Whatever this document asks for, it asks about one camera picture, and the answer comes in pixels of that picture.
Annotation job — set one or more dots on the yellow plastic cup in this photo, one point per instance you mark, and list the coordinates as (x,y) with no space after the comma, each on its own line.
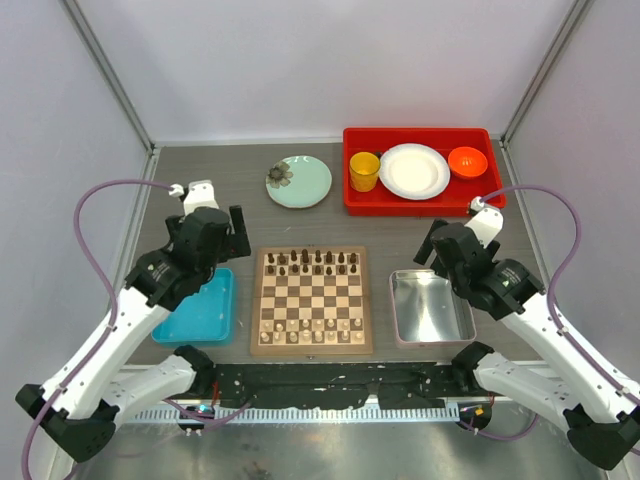
(363,171)

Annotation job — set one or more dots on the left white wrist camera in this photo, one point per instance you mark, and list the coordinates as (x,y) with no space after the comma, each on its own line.
(195,195)

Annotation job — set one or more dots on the blue plastic tray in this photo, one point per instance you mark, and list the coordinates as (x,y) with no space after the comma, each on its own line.
(206,318)

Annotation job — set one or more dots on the orange plastic bowl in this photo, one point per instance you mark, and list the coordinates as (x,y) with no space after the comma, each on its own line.
(467,162)

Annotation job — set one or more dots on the red plastic bin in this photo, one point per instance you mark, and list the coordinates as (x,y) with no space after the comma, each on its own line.
(455,199)

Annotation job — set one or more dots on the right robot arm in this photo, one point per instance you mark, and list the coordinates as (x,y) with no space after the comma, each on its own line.
(594,403)

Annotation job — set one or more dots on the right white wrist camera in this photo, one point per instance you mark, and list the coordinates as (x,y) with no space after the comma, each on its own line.
(486,221)

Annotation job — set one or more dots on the wooden chess board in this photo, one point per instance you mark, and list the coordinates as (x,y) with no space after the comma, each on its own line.
(303,303)

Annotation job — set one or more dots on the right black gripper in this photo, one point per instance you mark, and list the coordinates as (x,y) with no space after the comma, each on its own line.
(425,251)

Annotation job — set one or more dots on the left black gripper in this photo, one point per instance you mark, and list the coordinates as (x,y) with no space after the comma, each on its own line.
(240,242)

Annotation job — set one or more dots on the mint green flower plate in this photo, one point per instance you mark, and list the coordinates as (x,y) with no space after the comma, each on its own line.
(298,182)

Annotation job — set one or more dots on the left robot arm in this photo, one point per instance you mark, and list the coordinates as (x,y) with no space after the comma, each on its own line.
(154,288)

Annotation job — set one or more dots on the silver metal tray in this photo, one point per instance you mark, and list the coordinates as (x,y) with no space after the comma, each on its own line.
(426,311)

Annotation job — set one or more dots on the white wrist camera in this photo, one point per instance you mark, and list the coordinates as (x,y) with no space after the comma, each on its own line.
(486,221)
(195,195)

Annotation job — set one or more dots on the white paper plate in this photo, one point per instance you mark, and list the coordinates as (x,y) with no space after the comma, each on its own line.
(414,172)

